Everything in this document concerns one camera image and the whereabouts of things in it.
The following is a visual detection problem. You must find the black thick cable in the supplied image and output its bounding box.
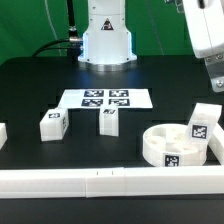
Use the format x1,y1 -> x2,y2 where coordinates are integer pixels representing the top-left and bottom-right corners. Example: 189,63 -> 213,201
31,0 -> 84,64

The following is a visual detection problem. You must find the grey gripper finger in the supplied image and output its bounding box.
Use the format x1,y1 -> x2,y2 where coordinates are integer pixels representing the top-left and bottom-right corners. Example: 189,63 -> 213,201
204,53 -> 224,93

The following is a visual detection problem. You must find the thin grey cable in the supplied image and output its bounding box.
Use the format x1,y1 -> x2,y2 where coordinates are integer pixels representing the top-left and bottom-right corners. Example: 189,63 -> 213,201
44,0 -> 64,57

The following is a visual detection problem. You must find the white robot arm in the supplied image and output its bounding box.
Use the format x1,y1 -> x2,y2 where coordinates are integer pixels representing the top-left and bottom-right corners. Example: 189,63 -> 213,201
78,0 -> 224,92

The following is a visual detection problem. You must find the white U-shaped fence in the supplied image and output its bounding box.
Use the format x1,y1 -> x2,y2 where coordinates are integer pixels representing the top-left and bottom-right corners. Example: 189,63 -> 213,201
0,122 -> 224,200

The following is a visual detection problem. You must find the white marker sheet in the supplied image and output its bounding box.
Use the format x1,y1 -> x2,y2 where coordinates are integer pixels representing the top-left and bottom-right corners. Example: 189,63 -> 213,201
58,89 -> 153,109

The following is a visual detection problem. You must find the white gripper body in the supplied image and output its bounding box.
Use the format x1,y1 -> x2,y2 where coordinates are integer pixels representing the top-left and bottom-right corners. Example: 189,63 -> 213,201
183,0 -> 224,58

